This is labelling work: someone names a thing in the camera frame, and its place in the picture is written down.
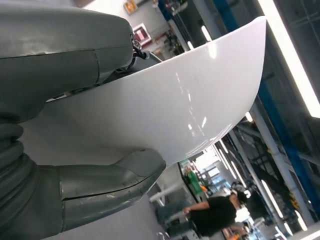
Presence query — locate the long ceiling light panel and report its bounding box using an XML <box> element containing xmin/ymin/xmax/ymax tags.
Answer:
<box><xmin>258</xmin><ymin>0</ymin><xmax>320</xmax><ymax>119</ymax></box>

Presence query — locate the ceiling light strip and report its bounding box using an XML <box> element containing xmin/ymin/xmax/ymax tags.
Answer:
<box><xmin>230</xmin><ymin>160</ymin><xmax>248</xmax><ymax>189</ymax></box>
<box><xmin>201</xmin><ymin>25</ymin><xmax>213</xmax><ymax>42</ymax></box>
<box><xmin>261</xmin><ymin>179</ymin><xmax>285</xmax><ymax>220</ymax></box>

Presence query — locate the blue steel beam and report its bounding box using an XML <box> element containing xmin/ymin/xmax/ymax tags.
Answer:
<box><xmin>257</xmin><ymin>79</ymin><xmax>320</xmax><ymax>216</ymax></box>

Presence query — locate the person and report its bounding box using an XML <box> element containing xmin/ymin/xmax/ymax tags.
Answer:
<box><xmin>182</xmin><ymin>190</ymin><xmax>248</xmax><ymax>238</ymax></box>

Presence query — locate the framed wall sign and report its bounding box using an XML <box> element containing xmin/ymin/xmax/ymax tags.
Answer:
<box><xmin>132</xmin><ymin>23</ymin><xmax>152</xmax><ymax>46</ymax></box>

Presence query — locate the orange wall sign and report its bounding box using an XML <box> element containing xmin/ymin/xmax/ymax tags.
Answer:
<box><xmin>123</xmin><ymin>0</ymin><xmax>139</xmax><ymax>15</ymax></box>

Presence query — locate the grey pillar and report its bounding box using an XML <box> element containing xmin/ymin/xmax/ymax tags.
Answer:
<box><xmin>248</xmin><ymin>102</ymin><xmax>315</xmax><ymax>228</ymax></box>

